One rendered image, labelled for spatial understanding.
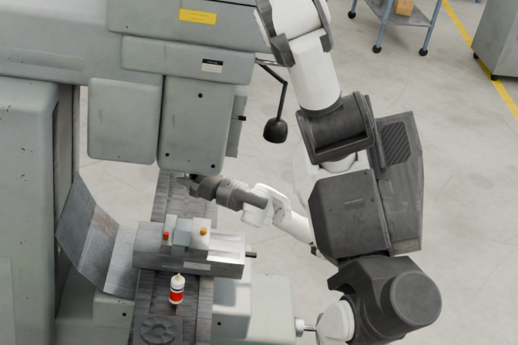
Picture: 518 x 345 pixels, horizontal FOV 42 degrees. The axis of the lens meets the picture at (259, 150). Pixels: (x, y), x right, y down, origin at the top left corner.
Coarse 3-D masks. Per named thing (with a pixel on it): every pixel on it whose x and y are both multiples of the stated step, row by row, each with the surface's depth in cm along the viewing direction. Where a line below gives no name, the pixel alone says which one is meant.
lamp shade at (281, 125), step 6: (270, 120) 196; (276, 120) 195; (282, 120) 196; (264, 126) 197; (270, 126) 195; (276, 126) 194; (282, 126) 195; (264, 132) 197; (270, 132) 195; (276, 132) 195; (282, 132) 195; (264, 138) 197; (270, 138) 196; (276, 138) 195; (282, 138) 196
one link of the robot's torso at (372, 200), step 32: (384, 128) 155; (416, 128) 153; (352, 160) 150; (384, 160) 152; (416, 160) 150; (320, 192) 151; (352, 192) 149; (384, 192) 150; (416, 192) 148; (320, 224) 151; (352, 224) 148; (384, 224) 147; (416, 224) 147; (352, 256) 151; (384, 256) 152
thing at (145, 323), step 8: (136, 320) 170; (144, 320) 170; (152, 320) 169; (160, 320) 170; (168, 320) 170; (176, 320) 172; (136, 328) 168; (144, 328) 167; (152, 328) 168; (160, 328) 169; (168, 328) 168; (176, 328) 168; (136, 336) 166; (144, 336) 165; (152, 336) 165; (160, 336) 166; (168, 336) 166; (176, 336) 168; (136, 344) 164; (144, 344) 164; (152, 344) 164; (160, 344) 164; (168, 344) 166; (176, 344) 166
